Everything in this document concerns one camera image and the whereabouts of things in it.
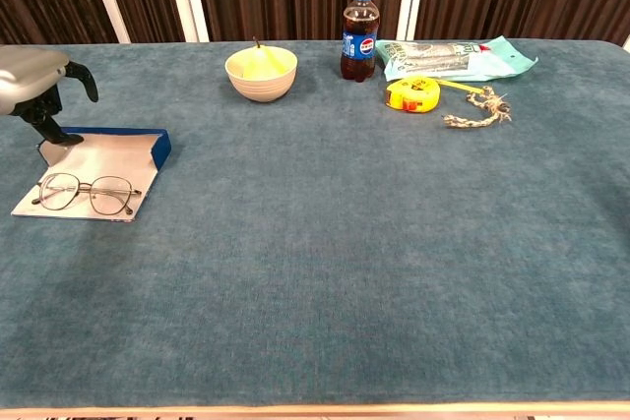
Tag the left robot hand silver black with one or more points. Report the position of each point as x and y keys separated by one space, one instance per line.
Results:
x=24 y=76

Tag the blue glasses box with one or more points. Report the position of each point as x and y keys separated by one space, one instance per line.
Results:
x=108 y=159

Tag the thin-framed eyeglasses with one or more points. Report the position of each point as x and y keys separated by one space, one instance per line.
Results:
x=84 y=189

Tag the beige ribbed bowl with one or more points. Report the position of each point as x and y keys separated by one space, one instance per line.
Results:
x=261 y=88

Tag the Pepsi cola bottle blue cap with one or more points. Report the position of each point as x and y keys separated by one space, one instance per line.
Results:
x=360 y=46

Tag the teal table cloth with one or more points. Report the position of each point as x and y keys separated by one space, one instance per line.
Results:
x=315 y=267

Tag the teal snack bag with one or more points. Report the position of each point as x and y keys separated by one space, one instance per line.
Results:
x=458 y=61

